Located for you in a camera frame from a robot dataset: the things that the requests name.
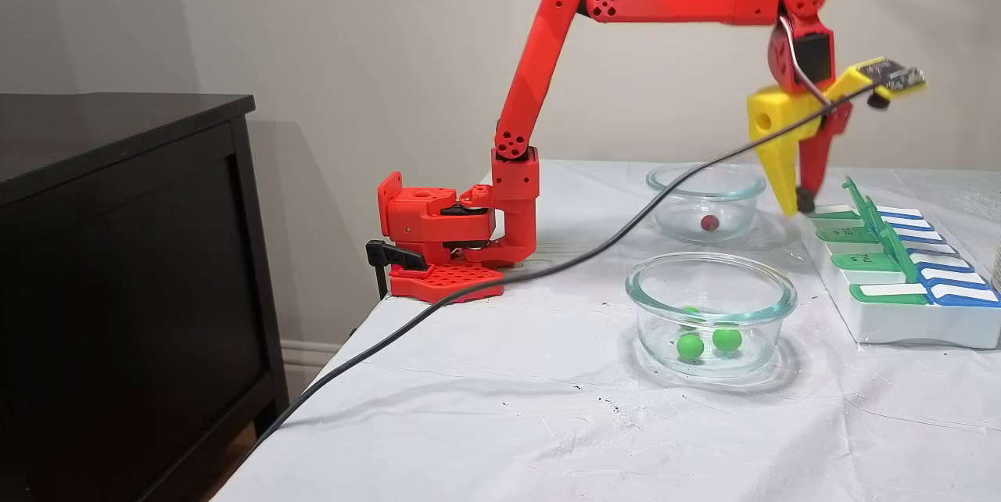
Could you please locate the black wooden cabinet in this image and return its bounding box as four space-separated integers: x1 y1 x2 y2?
0 93 290 502

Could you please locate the white baseboard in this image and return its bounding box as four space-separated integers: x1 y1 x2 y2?
280 339 349 401

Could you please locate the white tablecloth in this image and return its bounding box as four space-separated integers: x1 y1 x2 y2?
211 160 1001 502

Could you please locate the clear glass bowl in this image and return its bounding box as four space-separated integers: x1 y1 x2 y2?
625 253 798 379
646 163 767 245

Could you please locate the black table clamp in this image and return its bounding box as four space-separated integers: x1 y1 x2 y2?
365 240 429 301

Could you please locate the black camera circuit board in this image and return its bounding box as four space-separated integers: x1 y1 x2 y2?
859 56 928 110

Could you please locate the black camera cable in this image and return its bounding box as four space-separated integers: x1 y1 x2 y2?
254 84 884 444

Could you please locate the weekly pill organizer box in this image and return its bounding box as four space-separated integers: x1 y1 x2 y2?
800 176 1001 350

